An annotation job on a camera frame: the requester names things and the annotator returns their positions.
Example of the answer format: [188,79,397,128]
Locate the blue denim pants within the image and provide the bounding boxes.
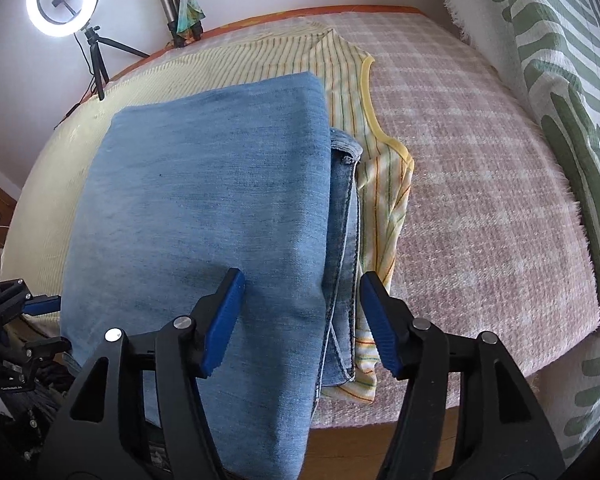
[60,71,365,477]

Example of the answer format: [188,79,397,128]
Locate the colourful hanging scarf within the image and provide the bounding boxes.
[152,0,209,49]

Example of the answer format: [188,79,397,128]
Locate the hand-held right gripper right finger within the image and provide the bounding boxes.
[359,270,567,480]

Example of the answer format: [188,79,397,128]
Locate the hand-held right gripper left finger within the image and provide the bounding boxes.
[37,267,247,480]

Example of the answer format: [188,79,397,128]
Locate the pink plaid blanket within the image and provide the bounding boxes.
[300,7,600,432]

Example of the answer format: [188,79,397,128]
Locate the black cable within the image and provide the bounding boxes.
[54,35,98,130]

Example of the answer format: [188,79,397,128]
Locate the black tripod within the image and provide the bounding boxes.
[71,25,151,102]

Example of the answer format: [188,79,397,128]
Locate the green leaf pattern blanket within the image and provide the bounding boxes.
[430,0,600,467]

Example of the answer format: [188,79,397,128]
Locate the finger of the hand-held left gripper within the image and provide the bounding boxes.
[22,294,62,318]
[24,336,71,362]

